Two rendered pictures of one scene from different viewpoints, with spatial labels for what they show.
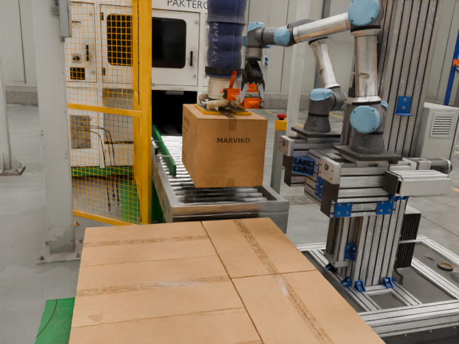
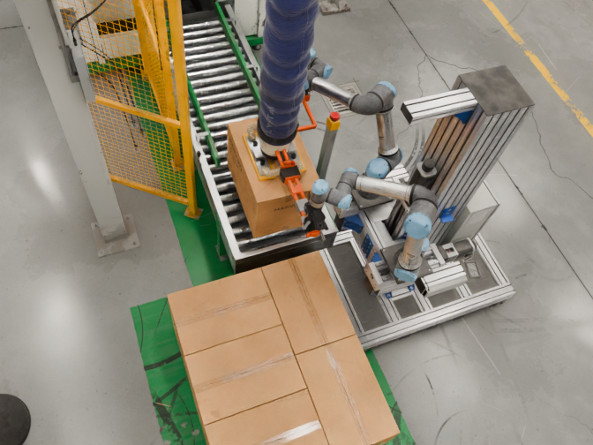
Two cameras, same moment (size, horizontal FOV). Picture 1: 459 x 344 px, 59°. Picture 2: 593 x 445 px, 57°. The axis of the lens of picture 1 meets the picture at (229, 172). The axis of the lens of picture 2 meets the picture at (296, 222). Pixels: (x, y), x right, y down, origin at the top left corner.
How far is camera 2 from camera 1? 231 cm
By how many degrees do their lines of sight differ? 43
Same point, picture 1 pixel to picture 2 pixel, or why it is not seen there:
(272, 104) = not seen: outside the picture
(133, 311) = (237, 403)
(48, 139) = (87, 175)
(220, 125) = (277, 201)
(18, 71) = not seen: outside the picture
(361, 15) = (415, 233)
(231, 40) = (288, 119)
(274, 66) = not seen: outside the picture
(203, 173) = (261, 229)
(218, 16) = (274, 101)
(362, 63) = (410, 250)
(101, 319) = (219, 414)
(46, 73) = (74, 129)
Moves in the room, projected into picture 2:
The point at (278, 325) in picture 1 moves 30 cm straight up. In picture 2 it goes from (328, 403) to (338, 389)
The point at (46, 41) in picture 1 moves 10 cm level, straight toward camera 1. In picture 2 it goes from (69, 104) to (75, 117)
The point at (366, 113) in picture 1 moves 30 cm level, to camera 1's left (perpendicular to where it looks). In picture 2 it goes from (407, 275) to (349, 277)
